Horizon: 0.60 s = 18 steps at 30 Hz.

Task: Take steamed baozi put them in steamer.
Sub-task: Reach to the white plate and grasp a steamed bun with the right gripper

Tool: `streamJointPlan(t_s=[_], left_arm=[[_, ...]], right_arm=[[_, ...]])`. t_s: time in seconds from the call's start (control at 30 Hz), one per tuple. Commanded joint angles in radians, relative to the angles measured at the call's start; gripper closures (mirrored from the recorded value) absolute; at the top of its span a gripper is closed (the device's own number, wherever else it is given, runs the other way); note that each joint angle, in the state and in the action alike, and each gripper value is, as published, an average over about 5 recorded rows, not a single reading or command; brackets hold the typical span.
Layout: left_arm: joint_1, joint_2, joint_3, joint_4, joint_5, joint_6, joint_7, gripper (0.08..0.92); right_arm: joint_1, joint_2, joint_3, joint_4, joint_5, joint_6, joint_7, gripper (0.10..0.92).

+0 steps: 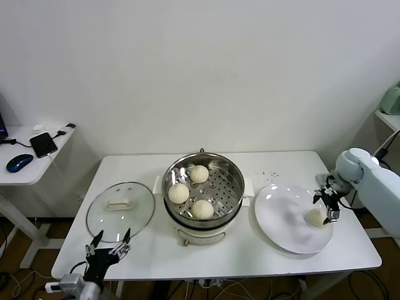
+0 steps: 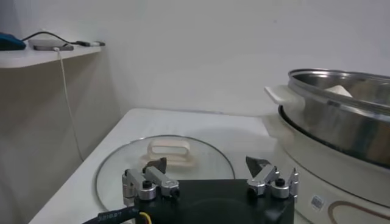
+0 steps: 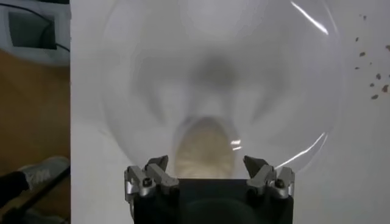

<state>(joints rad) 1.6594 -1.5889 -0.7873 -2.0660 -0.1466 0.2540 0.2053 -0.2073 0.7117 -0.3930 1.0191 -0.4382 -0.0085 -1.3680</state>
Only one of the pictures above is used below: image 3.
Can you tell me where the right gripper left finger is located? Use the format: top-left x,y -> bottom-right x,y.
124,155 -> 180,203

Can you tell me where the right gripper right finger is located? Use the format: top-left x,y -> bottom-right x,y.
243,155 -> 296,199

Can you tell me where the white steamed baozi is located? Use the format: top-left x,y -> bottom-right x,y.
174,117 -> 237,180

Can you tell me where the grey sneaker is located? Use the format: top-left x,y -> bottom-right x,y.
18,156 -> 71,191

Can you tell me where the white round plate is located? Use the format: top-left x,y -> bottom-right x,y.
99,0 -> 345,180

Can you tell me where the black trouser leg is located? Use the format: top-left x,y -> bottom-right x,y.
0,170 -> 30,208

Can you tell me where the white box with dark panel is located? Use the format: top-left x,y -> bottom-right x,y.
0,0 -> 71,66

